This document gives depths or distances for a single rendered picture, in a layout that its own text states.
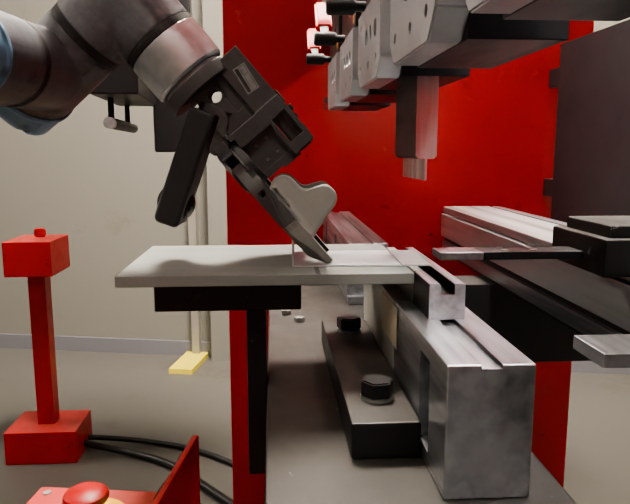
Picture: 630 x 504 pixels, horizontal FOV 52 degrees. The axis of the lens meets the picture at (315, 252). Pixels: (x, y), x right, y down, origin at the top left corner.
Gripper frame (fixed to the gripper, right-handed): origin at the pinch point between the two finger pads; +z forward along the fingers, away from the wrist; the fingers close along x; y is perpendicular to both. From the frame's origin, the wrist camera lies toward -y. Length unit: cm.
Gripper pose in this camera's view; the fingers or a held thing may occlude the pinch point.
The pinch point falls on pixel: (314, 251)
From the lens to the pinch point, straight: 64.1
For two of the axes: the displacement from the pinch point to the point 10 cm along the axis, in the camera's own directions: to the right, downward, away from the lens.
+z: 6.5, 7.5, 1.4
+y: 7.6, -6.5, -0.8
